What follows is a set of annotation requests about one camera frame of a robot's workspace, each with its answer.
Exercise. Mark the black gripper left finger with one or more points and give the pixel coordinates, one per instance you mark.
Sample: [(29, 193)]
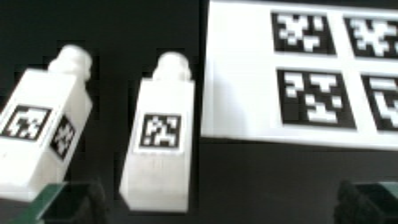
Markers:
[(68, 204)]

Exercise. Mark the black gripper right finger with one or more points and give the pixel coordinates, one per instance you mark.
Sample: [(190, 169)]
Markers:
[(366, 203)]

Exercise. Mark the white table leg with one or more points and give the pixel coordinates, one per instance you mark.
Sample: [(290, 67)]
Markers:
[(43, 120), (155, 179)]

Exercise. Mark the white sheet with AprilTags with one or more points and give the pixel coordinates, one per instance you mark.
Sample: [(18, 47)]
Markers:
[(301, 74)]

